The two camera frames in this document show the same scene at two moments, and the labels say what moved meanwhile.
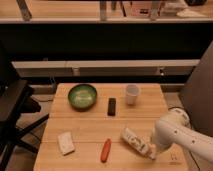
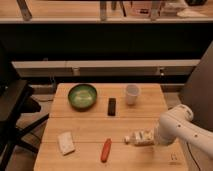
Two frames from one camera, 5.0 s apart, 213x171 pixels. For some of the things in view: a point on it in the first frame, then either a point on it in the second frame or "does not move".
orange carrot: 105,150 does not move
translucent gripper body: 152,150 → 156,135
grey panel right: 197,97 does not move
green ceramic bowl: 82,97 does not move
